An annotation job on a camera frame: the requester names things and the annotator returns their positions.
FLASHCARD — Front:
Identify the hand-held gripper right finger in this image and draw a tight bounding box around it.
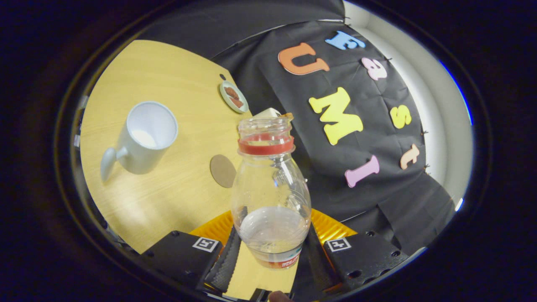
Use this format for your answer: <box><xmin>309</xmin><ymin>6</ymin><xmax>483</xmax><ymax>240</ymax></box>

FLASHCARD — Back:
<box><xmin>301</xmin><ymin>208</ymin><xmax>409</xmax><ymax>294</ymax></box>

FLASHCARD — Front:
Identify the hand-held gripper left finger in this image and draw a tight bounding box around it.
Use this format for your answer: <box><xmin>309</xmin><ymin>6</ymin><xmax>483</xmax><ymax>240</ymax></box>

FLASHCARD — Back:
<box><xmin>141</xmin><ymin>210</ymin><xmax>242</xmax><ymax>294</ymax></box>

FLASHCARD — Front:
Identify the round brown coaster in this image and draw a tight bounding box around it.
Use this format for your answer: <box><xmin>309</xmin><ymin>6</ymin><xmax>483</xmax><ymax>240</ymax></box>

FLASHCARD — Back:
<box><xmin>210</xmin><ymin>154</ymin><xmax>237</xmax><ymax>188</ymax></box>

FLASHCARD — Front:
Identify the clear plastic juice bottle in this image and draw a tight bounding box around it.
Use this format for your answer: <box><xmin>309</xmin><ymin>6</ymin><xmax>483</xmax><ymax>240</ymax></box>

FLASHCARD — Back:
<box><xmin>231</xmin><ymin>116</ymin><xmax>312</xmax><ymax>270</ymax></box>

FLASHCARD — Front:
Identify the white ceramic cup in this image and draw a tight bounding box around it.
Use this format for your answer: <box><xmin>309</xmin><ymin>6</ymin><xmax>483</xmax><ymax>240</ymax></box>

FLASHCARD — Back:
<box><xmin>100</xmin><ymin>101</ymin><xmax>179</xmax><ymax>182</ymax></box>

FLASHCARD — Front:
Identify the pale green round plate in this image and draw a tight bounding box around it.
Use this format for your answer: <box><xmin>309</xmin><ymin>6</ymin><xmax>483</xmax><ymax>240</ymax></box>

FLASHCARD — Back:
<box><xmin>219</xmin><ymin>81</ymin><xmax>249</xmax><ymax>114</ymax></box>

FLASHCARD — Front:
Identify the white toaster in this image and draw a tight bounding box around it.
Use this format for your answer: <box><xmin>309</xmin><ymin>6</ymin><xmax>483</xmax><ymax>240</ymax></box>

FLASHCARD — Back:
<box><xmin>252</xmin><ymin>108</ymin><xmax>282</xmax><ymax>120</ymax></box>

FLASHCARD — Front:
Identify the wooden table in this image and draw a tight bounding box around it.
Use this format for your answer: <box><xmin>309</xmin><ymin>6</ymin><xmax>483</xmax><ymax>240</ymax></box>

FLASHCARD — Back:
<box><xmin>80</xmin><ymin>40</ymin><xmax>302</xmax><ymax>300</ymax></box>

